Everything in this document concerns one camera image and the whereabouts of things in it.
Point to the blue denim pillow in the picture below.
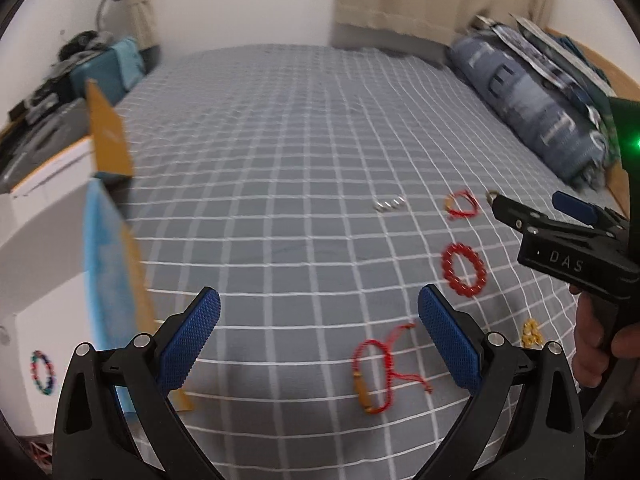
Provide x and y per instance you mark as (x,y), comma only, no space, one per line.
(530,105)

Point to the white storage box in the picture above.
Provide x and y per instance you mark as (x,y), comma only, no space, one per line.
(45,260)

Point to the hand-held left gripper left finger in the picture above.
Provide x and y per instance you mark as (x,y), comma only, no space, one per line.
(192,340)

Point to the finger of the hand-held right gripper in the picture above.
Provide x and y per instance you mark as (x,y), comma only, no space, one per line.
(575,207)
(512,212)

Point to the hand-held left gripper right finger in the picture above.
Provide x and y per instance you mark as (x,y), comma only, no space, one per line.
(450,345)

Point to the grey checked bedsheet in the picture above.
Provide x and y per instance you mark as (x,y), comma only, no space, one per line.
(300,160)

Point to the orange cardboard flap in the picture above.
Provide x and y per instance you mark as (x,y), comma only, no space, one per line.
(107,135)

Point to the printed patterned cloth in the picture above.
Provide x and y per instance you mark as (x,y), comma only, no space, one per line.
(555,55)

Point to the teal bag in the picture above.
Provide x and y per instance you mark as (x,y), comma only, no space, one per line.
(107,72)

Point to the person's right hand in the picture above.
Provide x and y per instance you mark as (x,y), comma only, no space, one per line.
(592,335)

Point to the grey case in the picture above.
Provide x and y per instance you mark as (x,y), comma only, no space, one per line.
(40,135)

